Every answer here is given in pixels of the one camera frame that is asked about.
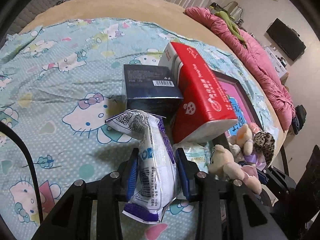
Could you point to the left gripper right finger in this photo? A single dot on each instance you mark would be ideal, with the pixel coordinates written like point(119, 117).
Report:
point(189, 173)

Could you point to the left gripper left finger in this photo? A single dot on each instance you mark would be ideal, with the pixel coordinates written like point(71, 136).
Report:
point(128, 171)

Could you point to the green tissue pack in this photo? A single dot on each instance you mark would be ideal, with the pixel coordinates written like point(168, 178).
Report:
point(196, 153)

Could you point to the white purple packet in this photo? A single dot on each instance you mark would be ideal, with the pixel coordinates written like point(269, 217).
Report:
point(159, 182)

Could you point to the plush bear pink bow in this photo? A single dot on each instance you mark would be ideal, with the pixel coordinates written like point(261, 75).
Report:
point(223, 164)

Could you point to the leopard print scrunchie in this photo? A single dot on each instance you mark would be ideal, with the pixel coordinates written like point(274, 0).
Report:
point(264, 143)

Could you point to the red white tissue pack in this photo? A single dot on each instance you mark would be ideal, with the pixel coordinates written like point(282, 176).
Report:
point(205, 112)

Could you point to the dark shallow tray box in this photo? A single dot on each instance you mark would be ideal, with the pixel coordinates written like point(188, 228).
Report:
point(237, 97)

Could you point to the dark blue box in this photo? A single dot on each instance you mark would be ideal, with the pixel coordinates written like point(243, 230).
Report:
point(151, 89)

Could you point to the hello kitty blue cloth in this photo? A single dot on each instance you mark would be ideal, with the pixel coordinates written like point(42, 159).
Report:
point(59, 84)

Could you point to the pink quilt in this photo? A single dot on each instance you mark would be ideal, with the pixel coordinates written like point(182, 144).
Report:
point(255, 59)

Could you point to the white drawer cabinet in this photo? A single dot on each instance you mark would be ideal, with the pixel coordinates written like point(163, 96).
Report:
point(278, 63)

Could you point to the green garment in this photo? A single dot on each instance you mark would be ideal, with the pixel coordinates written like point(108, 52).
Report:
point(231, 26)

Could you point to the black television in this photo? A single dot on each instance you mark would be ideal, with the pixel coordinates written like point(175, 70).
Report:
point(286, 39)

